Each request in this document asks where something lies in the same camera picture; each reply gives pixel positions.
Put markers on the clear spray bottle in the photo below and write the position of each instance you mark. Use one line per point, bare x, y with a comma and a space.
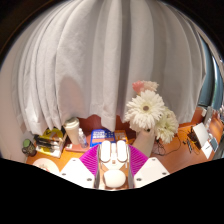
82, 140

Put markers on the white flat panel device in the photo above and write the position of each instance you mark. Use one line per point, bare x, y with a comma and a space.
201, 133

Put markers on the white curtain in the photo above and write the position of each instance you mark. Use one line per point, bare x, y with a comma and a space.
100, 60

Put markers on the white and yellow book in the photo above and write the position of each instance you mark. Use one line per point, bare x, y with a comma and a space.
48, 151

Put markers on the dark red book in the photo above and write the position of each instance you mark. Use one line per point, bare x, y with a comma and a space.
75, 148

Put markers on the white computer mouse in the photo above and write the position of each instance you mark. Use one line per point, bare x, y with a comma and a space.
114, 156

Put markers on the orange book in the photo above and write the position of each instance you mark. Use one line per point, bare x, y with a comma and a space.
120, 136

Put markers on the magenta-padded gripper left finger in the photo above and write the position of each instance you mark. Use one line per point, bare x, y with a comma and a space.
77, 171

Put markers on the white ceramic vase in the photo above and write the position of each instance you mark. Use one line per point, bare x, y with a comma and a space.
144, 143

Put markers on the white flower bouquet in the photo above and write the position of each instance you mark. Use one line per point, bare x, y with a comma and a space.
145, 108

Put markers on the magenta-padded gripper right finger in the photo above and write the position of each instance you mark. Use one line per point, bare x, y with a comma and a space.
150, 170

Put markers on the blue book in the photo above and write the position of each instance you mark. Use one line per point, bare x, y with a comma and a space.
101, 135

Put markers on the cream tumbler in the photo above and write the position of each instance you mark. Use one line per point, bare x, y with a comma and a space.
72, 131

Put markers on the green and black mug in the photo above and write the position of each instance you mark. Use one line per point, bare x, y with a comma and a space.
28, 148

